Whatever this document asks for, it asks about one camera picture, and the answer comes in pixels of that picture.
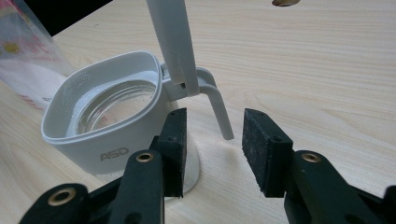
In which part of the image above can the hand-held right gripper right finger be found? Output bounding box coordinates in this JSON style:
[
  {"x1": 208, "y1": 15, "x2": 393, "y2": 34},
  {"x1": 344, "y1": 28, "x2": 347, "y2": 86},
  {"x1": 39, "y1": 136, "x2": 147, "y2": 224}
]
[{"x1": 241, "y1": 107, "x2": 387, "y2": 224}]

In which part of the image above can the red and clear plastic pouch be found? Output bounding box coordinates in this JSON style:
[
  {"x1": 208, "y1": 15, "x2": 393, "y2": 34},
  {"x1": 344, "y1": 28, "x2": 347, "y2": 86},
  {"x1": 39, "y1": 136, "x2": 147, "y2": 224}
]
[{"x1": 0, "y1": 0, "x2": 77, "y2": 112}]

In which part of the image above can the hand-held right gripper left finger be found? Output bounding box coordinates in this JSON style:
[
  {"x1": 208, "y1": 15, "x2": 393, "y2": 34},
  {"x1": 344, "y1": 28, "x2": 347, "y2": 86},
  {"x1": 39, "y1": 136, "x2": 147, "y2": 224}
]
[{"x1": 108, "y1": 107, "x2": 188, "y2": 224}]

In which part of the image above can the dark round table grommet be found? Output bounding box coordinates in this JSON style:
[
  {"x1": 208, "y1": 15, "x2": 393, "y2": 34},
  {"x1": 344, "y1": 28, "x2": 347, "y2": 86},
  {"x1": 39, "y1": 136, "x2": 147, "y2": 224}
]
[{"x1": 271, "y1": 0, "x2": 302, "y2": 7}]

